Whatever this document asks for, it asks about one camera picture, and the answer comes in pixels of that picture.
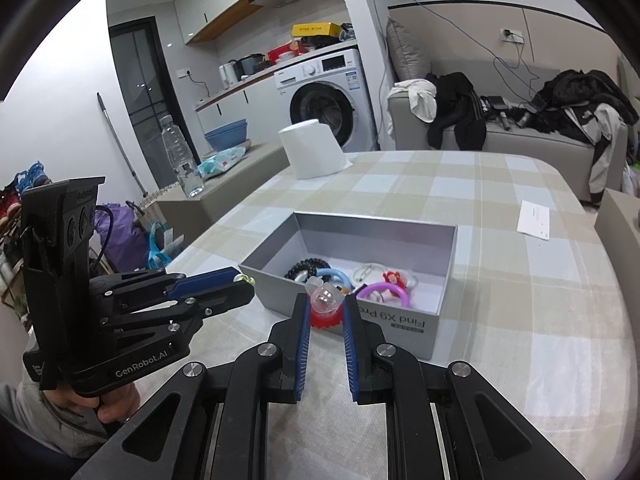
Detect grey sofa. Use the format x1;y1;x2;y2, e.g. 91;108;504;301
387;19;632;204

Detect clear ring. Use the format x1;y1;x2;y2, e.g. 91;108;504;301
304;276;347;331

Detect light blue ring bangle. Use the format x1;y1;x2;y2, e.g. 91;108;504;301
316;268;354;294

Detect wet wipes pack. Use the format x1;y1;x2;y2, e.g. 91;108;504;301
198;146;246;180

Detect clear plastic water bottle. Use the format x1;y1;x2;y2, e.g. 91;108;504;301
160;115;204;197

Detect left hand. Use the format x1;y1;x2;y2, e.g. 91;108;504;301
43;384;140;424

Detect mop handle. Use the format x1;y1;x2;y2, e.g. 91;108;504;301
95;91;151;198

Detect white cloth on sofa arm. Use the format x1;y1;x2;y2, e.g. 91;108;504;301
387;78;437;124

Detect white washing machine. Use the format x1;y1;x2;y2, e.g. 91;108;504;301
274;48;378;153

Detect black clothes on sofa arm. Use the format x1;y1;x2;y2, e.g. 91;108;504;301
426;72;487;152

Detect wall power socket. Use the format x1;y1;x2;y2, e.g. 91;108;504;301
500;28;525;44

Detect purple bag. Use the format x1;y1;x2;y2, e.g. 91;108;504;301
94;204;149;273

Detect blue plastic bag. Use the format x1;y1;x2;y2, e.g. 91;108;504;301
146;221;174;269

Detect grey side bench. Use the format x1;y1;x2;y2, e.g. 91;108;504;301
154;143;288;246

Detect cream flower hair clip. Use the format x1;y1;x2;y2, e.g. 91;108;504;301
233;273;255;286

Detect grey cushion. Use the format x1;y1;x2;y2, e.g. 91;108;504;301
386;18;432;81

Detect white paper cup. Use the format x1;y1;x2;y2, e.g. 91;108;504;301
279;119;352;180

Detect grey Find X9 Pro box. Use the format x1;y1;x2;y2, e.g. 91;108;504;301
240;212;458;361

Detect white paper card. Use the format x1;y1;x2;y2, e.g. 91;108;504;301
516;200;550;240

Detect purple ring bangle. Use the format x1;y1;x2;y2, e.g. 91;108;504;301
358;282;411;309

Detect red cartoon figure charm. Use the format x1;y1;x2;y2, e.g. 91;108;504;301
383;270;406;288

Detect blue plastic basin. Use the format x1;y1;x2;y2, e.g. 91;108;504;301
205;119;247;152

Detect black bead bracelet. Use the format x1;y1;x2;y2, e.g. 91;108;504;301
283;257;332;282

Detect round white pin badge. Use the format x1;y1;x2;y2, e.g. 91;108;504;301
350;262;387;287

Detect yellow box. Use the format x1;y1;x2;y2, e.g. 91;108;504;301
291;22;342;38

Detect blue cable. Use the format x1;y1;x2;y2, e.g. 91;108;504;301
334;0;544;101

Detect black jacket pile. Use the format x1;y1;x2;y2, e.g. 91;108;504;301
528;70;639;146

